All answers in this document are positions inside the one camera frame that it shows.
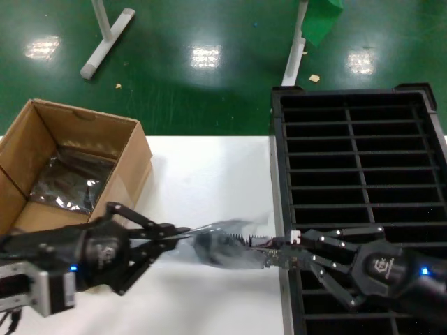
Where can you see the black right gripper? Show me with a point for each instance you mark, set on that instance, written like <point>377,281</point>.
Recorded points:
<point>384,275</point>

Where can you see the graphics card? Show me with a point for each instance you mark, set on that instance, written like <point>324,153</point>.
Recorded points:
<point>279,256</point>

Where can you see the grey translucent antistatic bag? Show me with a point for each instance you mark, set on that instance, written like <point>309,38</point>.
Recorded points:
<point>70,178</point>
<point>216,251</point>

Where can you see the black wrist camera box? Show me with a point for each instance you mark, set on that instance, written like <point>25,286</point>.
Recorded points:
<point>61,291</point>

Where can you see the white table leg with foot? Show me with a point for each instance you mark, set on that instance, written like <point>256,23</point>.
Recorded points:
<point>295,52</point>
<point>104,45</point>

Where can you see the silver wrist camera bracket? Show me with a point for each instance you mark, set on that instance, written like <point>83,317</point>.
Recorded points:
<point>38,289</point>

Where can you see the black slotted container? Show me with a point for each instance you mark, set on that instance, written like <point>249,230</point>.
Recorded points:
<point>282,174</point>

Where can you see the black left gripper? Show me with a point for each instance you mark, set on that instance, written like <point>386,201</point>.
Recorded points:
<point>104,254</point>

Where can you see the brown cardboard box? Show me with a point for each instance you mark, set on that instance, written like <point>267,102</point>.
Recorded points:
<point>122,181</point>

